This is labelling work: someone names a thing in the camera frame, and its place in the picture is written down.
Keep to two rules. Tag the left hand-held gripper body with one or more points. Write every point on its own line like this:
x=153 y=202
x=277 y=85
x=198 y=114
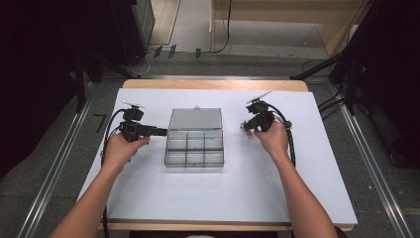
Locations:
x=132 y=127

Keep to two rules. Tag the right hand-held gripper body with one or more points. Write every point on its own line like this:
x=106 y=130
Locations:
x=264 y=119

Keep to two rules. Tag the clear plastic compartment box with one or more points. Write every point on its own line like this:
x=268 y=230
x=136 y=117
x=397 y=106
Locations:
x=194 y=145

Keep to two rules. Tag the person's right hand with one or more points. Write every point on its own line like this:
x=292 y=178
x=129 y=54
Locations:
x=275 y=142

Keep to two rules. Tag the person's left hand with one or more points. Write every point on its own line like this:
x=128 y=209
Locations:
x=120 y=152

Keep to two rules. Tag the wooden table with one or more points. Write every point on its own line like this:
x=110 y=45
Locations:
x=214 y=84

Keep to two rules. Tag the small black block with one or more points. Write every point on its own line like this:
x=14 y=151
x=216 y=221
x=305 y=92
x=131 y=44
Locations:
x=157 y=51
x=172 y=51
x=198 y=53

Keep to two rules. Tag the white table sheet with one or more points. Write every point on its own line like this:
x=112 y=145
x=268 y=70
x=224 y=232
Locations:
x=204 y=195

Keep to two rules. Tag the black slanted stand bar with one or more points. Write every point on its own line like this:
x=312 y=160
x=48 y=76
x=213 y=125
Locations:
x=330 y=61

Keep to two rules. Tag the black cabinet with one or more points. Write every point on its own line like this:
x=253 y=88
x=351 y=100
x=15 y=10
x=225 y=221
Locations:
x=127 y=29

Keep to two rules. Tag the person's dark clothing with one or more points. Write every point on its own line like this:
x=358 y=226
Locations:
x=158 y=234

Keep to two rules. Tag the light wooden bench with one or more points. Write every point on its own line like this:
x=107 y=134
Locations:
x=284 y=11

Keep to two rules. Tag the dark curtain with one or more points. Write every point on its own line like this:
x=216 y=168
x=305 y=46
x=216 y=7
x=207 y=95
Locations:
x=29 y=82
x=393 y=82

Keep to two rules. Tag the black upright stand post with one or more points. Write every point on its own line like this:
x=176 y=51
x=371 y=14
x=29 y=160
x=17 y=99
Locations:
x=79 y=86

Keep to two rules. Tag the metal floor rail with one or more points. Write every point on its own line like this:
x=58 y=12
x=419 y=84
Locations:
x=373 y=165
x=54 y=172

